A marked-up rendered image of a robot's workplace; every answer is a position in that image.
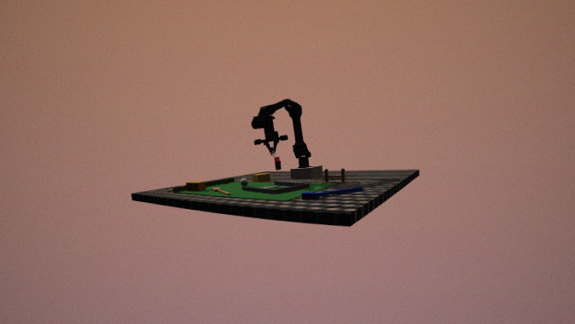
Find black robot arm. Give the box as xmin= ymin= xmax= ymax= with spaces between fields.
xmin=252 ymin=98 xmax=311 ymax=168

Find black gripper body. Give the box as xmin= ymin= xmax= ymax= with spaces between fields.
xmin=254 ymin=127 xmax=288 ymax=145

